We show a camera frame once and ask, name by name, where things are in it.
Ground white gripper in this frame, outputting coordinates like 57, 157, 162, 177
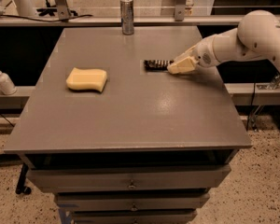
167, 36, 219, 75

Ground yellow sponge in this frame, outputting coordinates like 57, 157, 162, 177
66, 67, 107, 92

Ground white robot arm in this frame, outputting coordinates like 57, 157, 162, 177
167, 10, 280, 74

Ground silver drink can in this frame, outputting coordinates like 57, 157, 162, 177
120, 0, 134, 35

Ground grey drawer cabinet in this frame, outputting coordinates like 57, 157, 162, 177
3, 25, 254, 224

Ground top grey drawer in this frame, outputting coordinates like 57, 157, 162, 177
27, 164, 231, 193

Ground grey drawer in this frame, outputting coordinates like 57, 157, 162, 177
55, 191, 209, 211
72, 209, 197, 224
27, 164, 231, 193

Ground bottom grey drawer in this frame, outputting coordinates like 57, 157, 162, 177
72, 209, 197, 224

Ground white pump bottle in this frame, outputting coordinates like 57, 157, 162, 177
0, 70, 17, 95

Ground middle grey drawer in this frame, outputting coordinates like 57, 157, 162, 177
55, 191, 209, 211

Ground black caster leg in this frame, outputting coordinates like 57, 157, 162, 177
15, 163, 32, 195

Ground right grey metal post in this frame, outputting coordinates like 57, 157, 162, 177
175, 0, 187, 21

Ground grey metal post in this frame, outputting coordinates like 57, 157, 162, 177
55, 0, 71, 21
175, 0, 187, 21

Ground left grey metal post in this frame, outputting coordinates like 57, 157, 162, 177
55, 0, 71, 21

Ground black cable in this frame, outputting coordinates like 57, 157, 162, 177
0, 13, 94, 23

